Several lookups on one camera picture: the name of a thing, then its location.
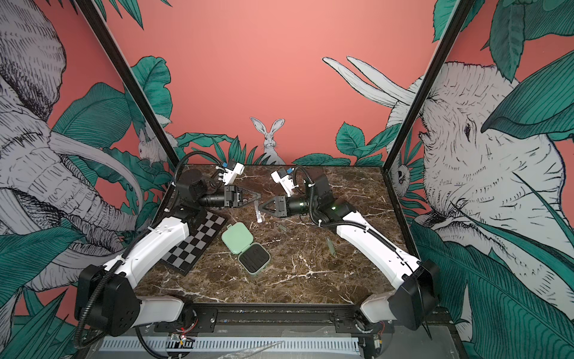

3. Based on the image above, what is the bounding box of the silver nail file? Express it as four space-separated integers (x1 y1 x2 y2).
254 200 263 223

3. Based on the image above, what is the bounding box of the mint green nail clipper case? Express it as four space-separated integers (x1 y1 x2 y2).
221 222 271 275

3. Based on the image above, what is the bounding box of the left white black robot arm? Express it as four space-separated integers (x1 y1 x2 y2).
73 162 250 349

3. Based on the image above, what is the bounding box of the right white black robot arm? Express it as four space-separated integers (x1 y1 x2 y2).
259 168 439 331

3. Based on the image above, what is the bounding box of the black white checkerboard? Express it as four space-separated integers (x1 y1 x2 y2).
160 212 227 275

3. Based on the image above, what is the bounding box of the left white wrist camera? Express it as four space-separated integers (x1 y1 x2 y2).
217 161 245 185

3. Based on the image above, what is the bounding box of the black front mounting rail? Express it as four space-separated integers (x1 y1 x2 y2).
89 302 454 335

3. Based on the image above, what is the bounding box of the white slotted cable duct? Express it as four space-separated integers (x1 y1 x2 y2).
99 336 360 354

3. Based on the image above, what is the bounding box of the left black frame post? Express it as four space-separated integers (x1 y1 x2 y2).
76 0 179 167

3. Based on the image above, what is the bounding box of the black frame post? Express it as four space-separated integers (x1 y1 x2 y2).
76 0 179 167
382 0 475 174

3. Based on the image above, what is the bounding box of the right black frame post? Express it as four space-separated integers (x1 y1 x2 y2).
382 0 475 174

